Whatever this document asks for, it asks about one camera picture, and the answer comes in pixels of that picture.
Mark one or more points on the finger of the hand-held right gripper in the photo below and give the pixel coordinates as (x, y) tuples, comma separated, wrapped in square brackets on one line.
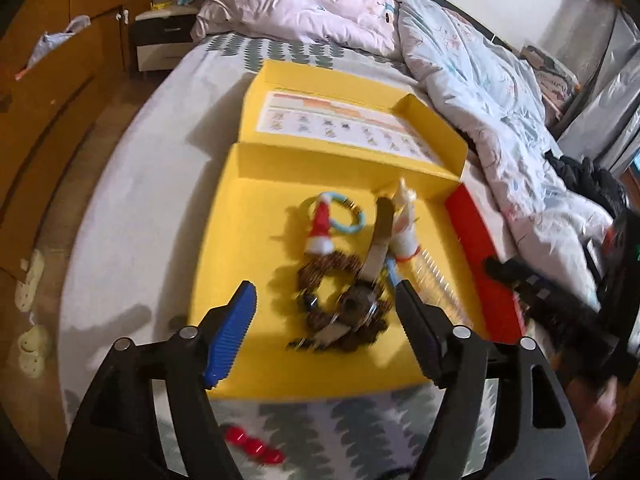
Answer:
[(505, 272)]

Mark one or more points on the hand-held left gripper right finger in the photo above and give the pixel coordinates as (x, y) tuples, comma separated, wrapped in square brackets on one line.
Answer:
[(420, 330)]

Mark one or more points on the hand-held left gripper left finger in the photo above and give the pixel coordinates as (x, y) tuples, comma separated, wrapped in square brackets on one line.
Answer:
[(232, 330)]

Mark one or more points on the blue hair clip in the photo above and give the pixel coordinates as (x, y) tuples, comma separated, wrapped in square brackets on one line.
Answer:
[(392, 272)]

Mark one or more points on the yellow cardboard box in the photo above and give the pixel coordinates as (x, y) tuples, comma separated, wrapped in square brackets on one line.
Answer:
[(260, 260)]

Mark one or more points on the white duck plush clip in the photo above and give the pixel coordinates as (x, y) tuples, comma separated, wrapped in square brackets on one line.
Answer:
[(404, 225)]

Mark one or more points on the light blue bangle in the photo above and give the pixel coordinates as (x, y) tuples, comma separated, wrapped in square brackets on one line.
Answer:
[(352, 225)]

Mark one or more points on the santa hair clip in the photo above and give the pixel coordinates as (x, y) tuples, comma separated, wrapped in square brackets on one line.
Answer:
[(320, 225)]

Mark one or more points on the red berry hair clip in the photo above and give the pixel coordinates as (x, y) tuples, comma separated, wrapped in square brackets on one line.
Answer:
[(250, 442)]

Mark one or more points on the dark clothes pile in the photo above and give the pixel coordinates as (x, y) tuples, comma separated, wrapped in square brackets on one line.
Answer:
[(585, 180)]

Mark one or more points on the light blue printed quilt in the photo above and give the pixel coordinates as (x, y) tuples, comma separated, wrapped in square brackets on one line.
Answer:
[(475, 85)]

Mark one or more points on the cream slipper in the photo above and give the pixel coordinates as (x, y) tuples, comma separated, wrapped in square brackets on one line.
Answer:
[(35, 350), (30, 280)]

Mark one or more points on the printed pillow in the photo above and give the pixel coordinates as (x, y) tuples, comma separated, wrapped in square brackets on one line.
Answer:
[(550, 77)]

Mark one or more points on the silver curtain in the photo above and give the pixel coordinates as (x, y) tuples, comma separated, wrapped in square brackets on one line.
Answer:
[(600, 85)]

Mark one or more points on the wooden wardrobe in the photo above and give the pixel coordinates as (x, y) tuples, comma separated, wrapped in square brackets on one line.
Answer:
[(50, 135)]

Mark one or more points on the white and black nightstand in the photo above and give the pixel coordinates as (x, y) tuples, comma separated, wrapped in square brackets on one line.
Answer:
[(160, 35)]

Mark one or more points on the pink quilt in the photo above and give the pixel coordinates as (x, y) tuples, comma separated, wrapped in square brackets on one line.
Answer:
[(300, 10)]

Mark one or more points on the plastic bag on drawer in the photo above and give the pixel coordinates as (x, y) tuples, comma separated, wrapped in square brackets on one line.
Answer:
[(55, 40)]

